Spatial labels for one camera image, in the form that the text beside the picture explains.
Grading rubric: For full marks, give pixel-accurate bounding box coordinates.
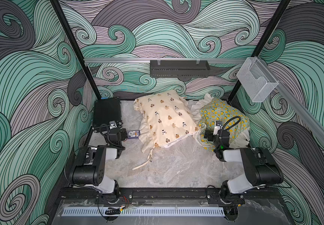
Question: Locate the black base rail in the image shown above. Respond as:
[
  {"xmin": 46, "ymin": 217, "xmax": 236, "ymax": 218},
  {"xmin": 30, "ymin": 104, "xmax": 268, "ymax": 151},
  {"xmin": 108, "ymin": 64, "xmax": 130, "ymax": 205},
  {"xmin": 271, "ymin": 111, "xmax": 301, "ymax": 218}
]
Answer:
[{"xmin": 58, "ymin": 187, "xmax": 281, "ymax": 206}]

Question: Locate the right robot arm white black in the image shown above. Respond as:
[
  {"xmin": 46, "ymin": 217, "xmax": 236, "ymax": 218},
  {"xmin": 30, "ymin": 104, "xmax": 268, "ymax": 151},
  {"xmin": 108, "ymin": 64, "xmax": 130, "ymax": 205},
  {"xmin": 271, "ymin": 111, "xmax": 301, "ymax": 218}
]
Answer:
[{"xmin": 204, "ymin": 129, "xmax": 284, "ymax": 198}]

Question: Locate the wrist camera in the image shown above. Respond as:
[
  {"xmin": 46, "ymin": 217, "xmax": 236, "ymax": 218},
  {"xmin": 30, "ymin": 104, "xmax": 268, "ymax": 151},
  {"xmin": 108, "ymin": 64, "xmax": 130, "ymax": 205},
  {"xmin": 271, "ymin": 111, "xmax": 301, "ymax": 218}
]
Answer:
[
  {"xmin": 213, "ymin": 121, "xmax": 223, "ymax": 135},
  {"xmin": 109, "ymin": 121, "xmax": 119, "ymax": 129}
]

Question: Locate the black case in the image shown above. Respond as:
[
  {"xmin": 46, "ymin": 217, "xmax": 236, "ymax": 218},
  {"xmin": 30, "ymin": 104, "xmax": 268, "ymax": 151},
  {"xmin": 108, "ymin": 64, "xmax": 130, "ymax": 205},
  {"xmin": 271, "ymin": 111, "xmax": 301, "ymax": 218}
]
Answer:
[{"xmin": 92, "ymin": 97, "xmax": 123, "ymax": 132}]

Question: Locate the blue playing cards box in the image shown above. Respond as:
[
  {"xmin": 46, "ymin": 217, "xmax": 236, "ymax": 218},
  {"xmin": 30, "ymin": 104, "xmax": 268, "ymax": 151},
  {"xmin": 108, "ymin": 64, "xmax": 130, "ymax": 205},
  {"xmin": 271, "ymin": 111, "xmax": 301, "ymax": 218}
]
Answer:
[{"xmin": 127, "ymin": 130, "xmax": 140, "ymax": 139}]

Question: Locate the clear acrylic wall bin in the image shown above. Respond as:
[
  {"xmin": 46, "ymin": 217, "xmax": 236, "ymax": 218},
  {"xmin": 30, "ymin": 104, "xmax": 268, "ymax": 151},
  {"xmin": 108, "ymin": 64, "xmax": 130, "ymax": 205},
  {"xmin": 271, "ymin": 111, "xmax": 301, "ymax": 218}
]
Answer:
[{"xmin": 237, "ymin": 57, "xmax": 279, "ymax": 103}]

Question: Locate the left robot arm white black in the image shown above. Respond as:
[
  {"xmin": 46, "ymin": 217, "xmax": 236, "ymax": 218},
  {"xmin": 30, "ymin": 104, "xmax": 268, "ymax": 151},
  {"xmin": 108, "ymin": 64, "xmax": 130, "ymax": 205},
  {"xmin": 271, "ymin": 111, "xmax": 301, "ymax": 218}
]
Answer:
[{"xmin": 65, "ymin": 127, "xmax": 127, "ymax": 195}]

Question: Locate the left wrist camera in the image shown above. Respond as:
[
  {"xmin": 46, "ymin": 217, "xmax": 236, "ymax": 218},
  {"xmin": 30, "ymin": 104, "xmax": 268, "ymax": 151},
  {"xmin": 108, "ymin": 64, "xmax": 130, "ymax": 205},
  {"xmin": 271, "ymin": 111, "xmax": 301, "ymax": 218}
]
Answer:
[{"xmin": 109, "ymin": 121, "xmax": 119, "ymax": 129}]

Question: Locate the black wall tray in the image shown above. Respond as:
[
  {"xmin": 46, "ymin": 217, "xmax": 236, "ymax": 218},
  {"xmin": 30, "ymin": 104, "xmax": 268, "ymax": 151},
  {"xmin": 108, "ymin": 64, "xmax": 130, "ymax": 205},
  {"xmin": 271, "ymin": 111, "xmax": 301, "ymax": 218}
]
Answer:
[{"xmin": 150, "ymin": 60, "xmax": 211, "ymax": 80}]

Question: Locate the cream animal print pillow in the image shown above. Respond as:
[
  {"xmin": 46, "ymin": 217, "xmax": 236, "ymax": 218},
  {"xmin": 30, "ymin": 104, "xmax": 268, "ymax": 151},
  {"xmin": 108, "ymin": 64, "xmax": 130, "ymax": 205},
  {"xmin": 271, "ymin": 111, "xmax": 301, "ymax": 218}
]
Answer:
[{"xmin": 132, "ymin": 89, "xmax": 200, "ymax": 153}]

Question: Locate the white slotted cable duct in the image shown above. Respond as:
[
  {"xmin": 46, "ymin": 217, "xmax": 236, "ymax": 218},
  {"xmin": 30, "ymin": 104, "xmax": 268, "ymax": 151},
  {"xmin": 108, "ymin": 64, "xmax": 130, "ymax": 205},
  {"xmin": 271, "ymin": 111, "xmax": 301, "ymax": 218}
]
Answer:
[{"xmin": 61, "ymin": 206, "xmax": 225, "ymax": 217}]

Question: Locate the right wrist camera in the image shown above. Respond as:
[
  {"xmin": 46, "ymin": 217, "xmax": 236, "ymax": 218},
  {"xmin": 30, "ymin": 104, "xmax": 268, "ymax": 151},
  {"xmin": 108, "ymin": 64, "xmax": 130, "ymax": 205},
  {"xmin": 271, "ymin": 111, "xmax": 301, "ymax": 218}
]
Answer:
[{"xmin": 213, "ymin": 121, "xmax": 223, "ymax": 135}]

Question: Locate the green lemon print pillow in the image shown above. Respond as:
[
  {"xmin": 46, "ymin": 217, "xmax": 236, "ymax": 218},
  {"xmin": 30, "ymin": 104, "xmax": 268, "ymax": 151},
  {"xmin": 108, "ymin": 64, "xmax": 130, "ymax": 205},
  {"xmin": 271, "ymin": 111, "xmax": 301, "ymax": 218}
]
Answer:
[{"xmin": 191, "ymin": 94, "xmax": 250, "ymax": 151}]

